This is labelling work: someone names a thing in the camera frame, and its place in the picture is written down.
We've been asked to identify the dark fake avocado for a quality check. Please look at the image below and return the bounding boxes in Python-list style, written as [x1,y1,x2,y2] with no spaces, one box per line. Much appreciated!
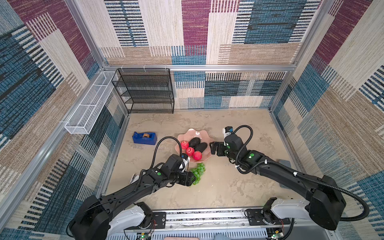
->
[194,143,208,153]
[189,137,201,148]

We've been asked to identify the red fake apple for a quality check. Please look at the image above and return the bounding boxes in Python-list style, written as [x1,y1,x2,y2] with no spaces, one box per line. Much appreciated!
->
[181,141,190,150]
[193,151,203,161]
[186,147,195,157]

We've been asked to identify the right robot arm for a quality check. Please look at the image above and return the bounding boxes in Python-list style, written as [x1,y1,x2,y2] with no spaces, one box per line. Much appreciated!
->
[209,134,346,230]

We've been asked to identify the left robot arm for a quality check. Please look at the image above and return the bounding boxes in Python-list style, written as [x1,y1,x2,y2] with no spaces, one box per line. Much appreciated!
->
[67,154,197,240]

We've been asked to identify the green fake grape bunch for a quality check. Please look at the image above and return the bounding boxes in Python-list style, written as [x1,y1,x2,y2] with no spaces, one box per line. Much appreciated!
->
[191,163,206,185]

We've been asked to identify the pink scalloped fruit bowl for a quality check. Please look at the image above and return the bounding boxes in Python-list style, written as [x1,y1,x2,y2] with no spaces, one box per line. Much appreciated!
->
[177,129,214,163]

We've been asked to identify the blue tape dispenser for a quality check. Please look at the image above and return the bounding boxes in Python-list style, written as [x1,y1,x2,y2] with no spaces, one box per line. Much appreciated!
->
[132,132,157,145]

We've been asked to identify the black mesh shelf rack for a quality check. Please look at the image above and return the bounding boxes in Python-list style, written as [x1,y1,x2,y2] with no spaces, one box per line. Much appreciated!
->
[112,68,175,114]

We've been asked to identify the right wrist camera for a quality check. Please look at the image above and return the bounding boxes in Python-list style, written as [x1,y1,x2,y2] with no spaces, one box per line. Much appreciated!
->
[223,126,234,139]

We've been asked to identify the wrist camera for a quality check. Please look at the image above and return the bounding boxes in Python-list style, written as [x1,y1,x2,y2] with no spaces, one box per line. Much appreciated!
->
[223,126,234,139]
[180,153,191,172]

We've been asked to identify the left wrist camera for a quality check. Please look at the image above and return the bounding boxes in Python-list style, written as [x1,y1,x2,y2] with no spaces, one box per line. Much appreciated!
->
[180,153,191,172]

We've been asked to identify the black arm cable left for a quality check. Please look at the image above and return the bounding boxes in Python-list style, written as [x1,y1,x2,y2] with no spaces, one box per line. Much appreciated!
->
[149,136,183,169]

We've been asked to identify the white wire mesh basket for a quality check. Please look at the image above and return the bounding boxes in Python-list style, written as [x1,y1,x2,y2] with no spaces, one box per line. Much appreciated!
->
[65,72,115,135]

